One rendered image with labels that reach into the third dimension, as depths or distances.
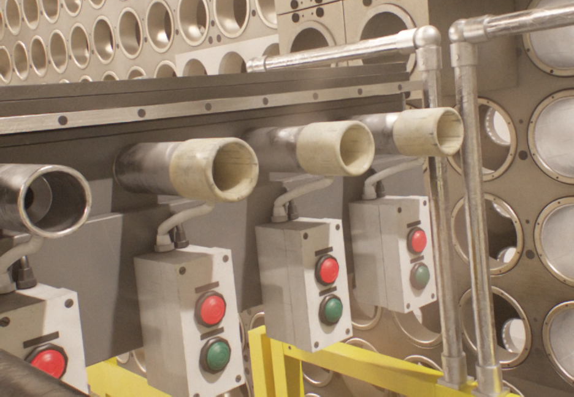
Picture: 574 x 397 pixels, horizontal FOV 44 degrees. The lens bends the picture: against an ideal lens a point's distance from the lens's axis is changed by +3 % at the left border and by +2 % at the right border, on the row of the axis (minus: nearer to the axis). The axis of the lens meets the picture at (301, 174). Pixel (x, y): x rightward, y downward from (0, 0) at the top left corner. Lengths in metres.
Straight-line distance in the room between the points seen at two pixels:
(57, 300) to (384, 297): 0.48
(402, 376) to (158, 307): 0.70
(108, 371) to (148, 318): 1.66
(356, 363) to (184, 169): 0.85
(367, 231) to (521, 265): 1.21
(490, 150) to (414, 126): 1.96
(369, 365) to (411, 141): 0.63
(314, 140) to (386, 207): 0.20
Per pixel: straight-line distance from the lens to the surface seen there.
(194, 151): 0.68
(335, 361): 1.51
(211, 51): 3.05
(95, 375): 2.56
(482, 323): 1.24
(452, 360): 1.30
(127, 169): 0.79
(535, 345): 2.22
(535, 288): 2.16
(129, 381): 2.35
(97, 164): 0.81
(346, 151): 0.83
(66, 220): 0.62
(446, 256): 1.25
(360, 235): 1.00
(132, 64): 3.70
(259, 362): 1.72
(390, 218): 0.95
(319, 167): 0.79
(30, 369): 0.17
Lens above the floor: 0.92
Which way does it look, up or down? 6 degrees down
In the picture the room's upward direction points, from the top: 6 degrees counter-clockwise
